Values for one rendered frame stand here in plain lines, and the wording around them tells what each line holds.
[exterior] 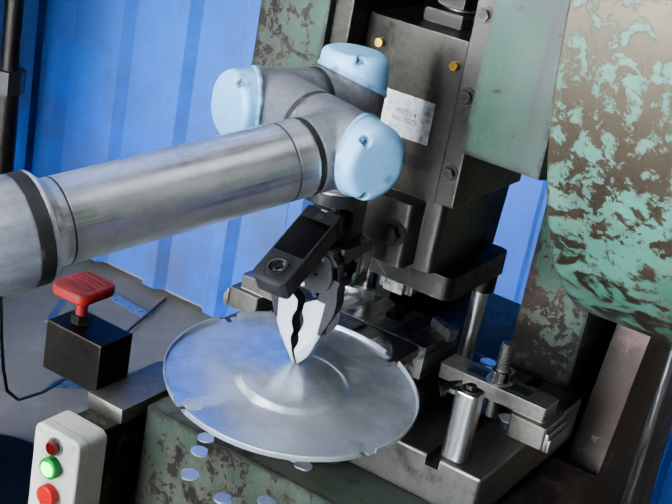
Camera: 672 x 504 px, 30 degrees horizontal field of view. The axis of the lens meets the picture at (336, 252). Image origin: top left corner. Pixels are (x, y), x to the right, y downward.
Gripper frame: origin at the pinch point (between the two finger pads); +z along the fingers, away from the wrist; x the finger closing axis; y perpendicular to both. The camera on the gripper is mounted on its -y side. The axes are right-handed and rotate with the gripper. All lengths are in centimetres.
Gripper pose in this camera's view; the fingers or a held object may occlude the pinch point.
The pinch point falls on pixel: (294, 353)
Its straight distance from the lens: 143.6
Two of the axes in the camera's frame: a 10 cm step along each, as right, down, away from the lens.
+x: -8.2, -3.3, 4.6
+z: -1.7, 9.2, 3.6
